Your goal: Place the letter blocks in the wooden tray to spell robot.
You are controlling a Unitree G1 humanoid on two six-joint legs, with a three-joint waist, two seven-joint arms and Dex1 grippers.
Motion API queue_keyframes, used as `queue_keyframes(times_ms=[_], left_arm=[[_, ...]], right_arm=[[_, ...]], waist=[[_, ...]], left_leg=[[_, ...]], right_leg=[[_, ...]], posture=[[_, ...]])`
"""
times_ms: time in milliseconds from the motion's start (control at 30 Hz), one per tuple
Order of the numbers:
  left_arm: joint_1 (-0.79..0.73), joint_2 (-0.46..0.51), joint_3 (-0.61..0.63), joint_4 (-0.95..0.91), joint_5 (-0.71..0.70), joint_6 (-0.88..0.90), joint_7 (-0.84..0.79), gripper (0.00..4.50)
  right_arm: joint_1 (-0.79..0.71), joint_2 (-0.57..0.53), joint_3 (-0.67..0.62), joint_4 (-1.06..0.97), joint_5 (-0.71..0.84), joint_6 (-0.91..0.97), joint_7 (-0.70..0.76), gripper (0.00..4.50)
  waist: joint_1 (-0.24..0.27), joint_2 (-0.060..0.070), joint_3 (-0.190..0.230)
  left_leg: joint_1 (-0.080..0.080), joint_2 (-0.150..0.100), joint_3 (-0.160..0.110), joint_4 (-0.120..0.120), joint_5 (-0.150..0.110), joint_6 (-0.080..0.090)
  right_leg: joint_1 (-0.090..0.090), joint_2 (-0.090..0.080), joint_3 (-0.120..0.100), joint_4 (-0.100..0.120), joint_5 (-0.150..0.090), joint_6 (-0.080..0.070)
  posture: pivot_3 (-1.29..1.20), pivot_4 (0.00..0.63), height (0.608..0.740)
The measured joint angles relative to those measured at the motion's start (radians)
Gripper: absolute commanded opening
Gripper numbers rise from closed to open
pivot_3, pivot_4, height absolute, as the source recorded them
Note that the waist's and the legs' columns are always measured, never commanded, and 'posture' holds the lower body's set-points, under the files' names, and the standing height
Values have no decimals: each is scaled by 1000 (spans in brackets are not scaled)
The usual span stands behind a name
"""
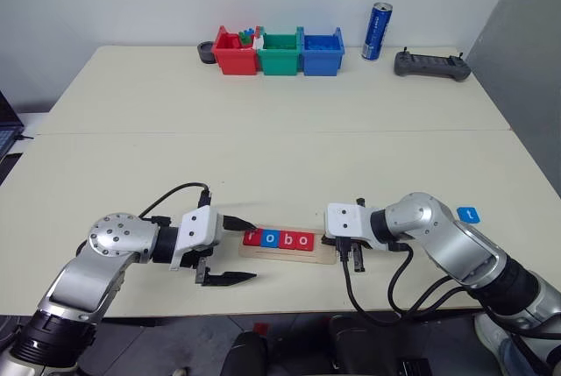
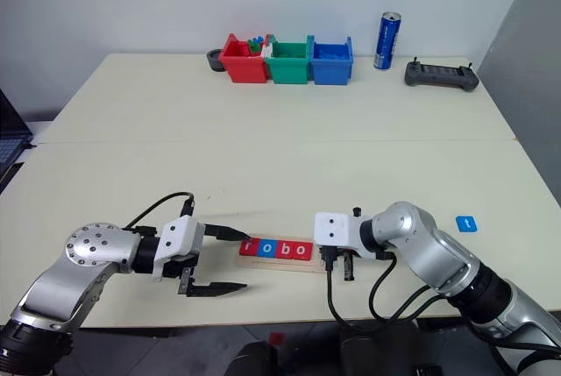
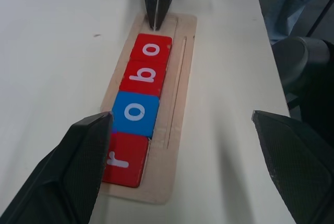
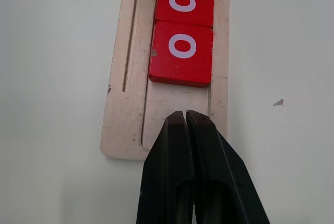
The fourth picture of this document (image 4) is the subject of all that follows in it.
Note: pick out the red letter tile o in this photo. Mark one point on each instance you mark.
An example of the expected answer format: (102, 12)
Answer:
(161, 70)

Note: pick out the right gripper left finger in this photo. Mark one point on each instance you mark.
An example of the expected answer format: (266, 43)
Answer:
(167, 177)

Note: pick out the red letter tile b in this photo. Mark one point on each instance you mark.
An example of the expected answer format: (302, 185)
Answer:
(167, 12)

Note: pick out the wooden letter tray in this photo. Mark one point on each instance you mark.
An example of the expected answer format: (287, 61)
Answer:
(130, 119)

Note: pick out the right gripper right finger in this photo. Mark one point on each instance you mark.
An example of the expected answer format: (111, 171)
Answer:
(221, 182)

